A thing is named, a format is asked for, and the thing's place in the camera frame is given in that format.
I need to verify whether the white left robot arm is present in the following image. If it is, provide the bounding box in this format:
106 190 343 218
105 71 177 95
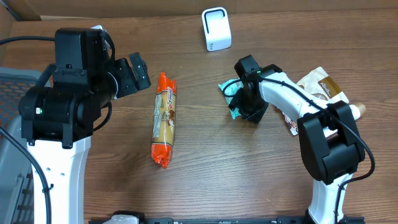
19 26 150 223

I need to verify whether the white barcode scanner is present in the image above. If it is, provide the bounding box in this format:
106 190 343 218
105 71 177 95
201 7 232 52

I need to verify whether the teal snack wrapper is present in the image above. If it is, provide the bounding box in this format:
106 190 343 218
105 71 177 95
218 78 243 119

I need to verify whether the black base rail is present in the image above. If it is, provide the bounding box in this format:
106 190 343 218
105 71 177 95
88 210 364 224

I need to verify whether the orange biscuit packet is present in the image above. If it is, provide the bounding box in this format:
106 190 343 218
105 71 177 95
151 72 177 169

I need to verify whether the grey plastic shopping basket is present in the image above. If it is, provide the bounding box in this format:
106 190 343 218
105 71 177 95
1 67 44 223

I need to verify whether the brown Pantree snack pouch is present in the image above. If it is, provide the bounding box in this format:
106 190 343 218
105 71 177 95
282 66 350 136

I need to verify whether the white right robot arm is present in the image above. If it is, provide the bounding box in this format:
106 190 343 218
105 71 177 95
228 55 365 223

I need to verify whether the white tube gold cap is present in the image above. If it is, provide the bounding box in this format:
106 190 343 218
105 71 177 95
323 103 366 138

